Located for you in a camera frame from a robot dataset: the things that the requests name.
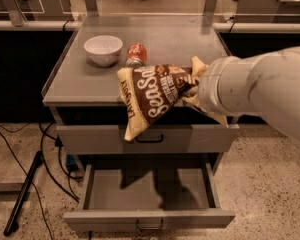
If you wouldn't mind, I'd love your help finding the brown sea salt chip bag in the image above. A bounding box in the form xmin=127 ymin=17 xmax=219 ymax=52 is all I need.
xmin=117 ymin=56 xmax=228 ymax=141

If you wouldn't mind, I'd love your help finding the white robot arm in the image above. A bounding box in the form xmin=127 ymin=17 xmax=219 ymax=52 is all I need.
xmin=184 ymin=46 xmax=300 ymax=141

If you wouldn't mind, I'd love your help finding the closed top drawer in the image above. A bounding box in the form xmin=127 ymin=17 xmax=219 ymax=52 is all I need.
xmin=57 ymin=124 xmax=239 ymax=155

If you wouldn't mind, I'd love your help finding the grey drawer cabinet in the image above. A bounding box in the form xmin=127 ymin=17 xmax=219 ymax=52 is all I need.
xmin=41 ymin=14 xmax=255 ymax=232

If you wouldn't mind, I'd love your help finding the open middle drawer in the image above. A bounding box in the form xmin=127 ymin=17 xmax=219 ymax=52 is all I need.
xmin=64 ymin=154 xmax=235 ymax=231

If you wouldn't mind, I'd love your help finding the orange soda can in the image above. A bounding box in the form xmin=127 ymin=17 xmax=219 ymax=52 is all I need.
xmin=126 ymin=43 xmax=147 ymax=67

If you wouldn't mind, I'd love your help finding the white ceramic bowl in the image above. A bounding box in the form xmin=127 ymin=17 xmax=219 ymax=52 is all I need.
xmin=84 ymin=35 xmax=123 ymax=67

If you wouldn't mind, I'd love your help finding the black bar on floor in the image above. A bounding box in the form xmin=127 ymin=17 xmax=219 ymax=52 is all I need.
xmin=3 ymin=151 xmax=42 ymax=237

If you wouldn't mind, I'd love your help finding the black top drawer handle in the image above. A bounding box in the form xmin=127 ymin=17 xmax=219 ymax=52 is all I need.
xmin=135 ymin=134 xmax=164 ymax=144

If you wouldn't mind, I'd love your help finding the black drawer handle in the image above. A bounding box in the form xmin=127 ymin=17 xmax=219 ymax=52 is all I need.
xmin=135 ymin=219 xmax=164 ymax=232
xmin=135 ymin=134 xmax=164 ymax=144

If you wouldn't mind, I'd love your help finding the white horizontal rail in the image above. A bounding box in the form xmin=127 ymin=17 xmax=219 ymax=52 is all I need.
xmin=0 ymin=21 xmax=300 ymax=34

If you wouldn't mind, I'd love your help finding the black middle drawer handle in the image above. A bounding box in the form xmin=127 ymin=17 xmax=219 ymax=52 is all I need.
xmin=135 ymin=219 xmax=164 ymax=232

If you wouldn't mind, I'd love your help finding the black floor cable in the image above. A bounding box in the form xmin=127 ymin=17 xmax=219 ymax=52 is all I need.
xmin=0 ymin=122 xmax=55 ymax=240

